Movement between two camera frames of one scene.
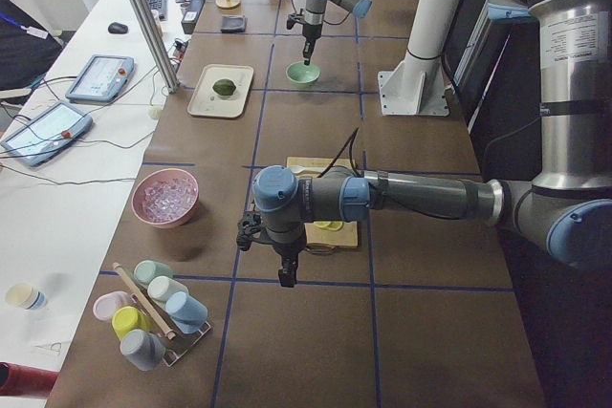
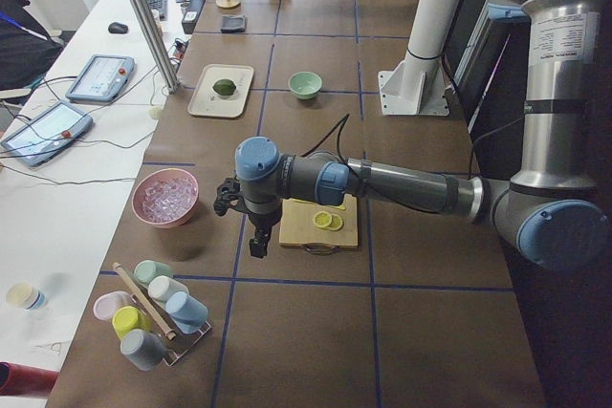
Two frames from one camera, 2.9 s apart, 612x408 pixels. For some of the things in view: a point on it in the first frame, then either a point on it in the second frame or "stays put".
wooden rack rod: [167, 332] stays put
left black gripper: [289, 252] → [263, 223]
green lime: [224, 87] stays put
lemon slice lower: [336, 225] stays put
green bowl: [303, 74] → [305, 85]
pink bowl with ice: [164, 198] stays put
